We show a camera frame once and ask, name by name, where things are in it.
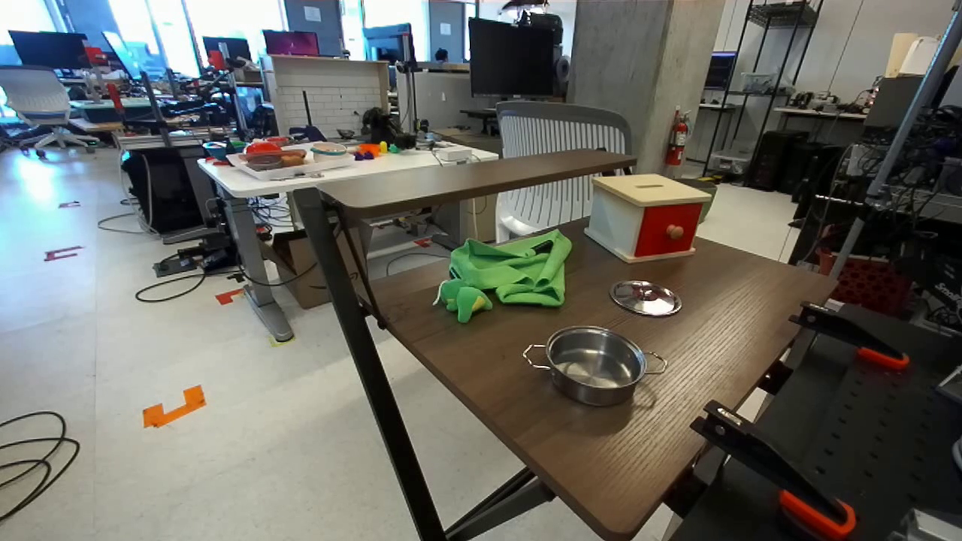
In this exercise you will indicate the cardboard box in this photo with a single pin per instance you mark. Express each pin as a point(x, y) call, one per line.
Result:
point(301, 263)

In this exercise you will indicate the red fire extinguisher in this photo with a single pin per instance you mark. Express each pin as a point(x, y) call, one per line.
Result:
point(679, 139)

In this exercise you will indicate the small white box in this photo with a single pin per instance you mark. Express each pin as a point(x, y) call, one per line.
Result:
point(453, 154)

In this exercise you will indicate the wooden drawer knob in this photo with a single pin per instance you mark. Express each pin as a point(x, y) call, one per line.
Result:
point(675, 232)

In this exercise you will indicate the red plastic crate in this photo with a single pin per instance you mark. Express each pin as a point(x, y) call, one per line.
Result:
point(872, 285)

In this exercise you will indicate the red drawer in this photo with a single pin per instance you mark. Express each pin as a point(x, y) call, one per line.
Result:
point(654, 229)

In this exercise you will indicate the black monitor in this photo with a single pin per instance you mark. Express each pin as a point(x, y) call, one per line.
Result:
point(511, 58)

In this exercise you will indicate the row of monitors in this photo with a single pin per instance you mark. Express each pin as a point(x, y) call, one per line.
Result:
point(49, 49)

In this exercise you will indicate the white slatted chair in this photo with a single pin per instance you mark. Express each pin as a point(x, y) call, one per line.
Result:
point(556, 131)

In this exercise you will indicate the white bowl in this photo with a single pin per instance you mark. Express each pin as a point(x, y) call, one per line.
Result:
point(328, 151)

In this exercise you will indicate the white wooden drawer box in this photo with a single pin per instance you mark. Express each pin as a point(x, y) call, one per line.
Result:
point(612, 218)

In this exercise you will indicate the steel pot lid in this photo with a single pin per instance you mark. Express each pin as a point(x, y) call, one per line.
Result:
point(645, 298)

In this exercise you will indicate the green cloth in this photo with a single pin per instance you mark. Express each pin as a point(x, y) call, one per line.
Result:
point(518, 274)

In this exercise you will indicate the white office chair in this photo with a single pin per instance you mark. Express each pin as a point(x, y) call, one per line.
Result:
point(37, 98)

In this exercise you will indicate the green plush toy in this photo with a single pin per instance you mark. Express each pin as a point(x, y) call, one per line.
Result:
point(466, 299)

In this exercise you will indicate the white tray with toy food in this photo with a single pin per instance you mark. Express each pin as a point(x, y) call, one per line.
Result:
point(282, 161)

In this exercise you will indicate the white brick pattern panel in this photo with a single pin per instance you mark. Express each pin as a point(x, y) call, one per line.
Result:
point(331, 94)

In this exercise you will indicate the white height-adjustable table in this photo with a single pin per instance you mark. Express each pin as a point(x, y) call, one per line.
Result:
point(391, 167)

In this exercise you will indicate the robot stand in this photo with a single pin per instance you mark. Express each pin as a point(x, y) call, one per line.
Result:
point(849, 428)

